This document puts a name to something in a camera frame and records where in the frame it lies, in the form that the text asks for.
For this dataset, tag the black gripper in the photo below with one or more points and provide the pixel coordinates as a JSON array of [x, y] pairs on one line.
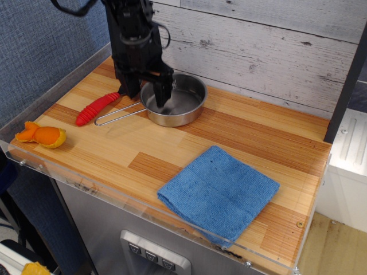
[[142, 59]]

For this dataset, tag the stainless steel pot with handle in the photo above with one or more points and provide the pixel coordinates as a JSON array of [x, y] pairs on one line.
[[185, 105]]

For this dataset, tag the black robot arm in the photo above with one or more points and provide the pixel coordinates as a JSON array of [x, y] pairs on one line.
[[132, 17]]

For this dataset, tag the folded blue cloth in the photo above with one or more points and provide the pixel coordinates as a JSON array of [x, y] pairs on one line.
[[219, 194]]

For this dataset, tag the yellow cloth object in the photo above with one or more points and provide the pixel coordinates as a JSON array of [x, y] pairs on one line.
[[35, 268]]

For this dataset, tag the orange plush fish toy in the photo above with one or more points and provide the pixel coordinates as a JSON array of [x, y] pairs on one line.
[[48, 137]]

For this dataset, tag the stainless steel cabinet front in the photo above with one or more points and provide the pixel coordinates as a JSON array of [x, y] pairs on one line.
[[100, 223]]

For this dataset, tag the silver button control panel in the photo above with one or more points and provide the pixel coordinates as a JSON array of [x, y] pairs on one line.
[[146, 257]]

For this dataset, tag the clear acrylic front guard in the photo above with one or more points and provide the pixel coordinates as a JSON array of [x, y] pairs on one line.
[[272, 243]]

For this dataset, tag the white ribbed appliance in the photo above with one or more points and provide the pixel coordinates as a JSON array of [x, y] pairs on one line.
[[342, 196]]

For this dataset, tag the red-handled metal spoon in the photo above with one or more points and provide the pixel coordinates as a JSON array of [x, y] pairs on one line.
[[94, 108]]

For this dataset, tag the dark right vertical post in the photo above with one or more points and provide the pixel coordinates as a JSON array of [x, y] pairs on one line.
[[347, 90]]

